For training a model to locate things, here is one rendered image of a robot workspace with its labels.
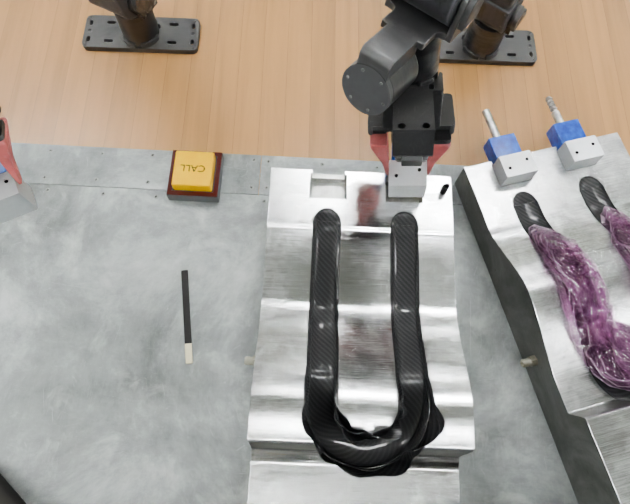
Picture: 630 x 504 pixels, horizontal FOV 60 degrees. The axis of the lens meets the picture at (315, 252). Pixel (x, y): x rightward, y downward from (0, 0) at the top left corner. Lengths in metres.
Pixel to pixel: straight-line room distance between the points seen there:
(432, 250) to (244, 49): 0.51
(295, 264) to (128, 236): 0.28
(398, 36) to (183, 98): 0.50
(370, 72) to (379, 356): 0.34
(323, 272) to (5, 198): 0.41
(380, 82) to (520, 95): 0.52
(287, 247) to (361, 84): 0.27
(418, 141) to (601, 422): 0.41
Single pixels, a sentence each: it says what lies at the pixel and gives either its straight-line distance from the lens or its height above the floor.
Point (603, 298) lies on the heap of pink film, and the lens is 0.81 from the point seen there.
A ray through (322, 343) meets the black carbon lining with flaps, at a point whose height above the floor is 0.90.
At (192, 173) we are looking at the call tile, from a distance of 0.86.
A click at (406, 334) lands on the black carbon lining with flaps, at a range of 0.72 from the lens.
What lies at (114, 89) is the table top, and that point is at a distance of 1.03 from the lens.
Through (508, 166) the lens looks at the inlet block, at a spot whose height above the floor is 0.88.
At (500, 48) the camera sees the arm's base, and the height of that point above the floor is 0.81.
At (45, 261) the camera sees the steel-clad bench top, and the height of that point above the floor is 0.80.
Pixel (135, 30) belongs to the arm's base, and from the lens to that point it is 1.03.
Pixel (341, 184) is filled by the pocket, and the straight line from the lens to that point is 0.81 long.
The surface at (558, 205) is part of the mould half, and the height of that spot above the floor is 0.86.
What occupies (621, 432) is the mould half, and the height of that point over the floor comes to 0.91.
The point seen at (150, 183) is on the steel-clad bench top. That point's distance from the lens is 0.91.
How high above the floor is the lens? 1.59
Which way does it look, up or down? 70 degrees down
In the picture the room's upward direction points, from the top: 5 degrees clockwise
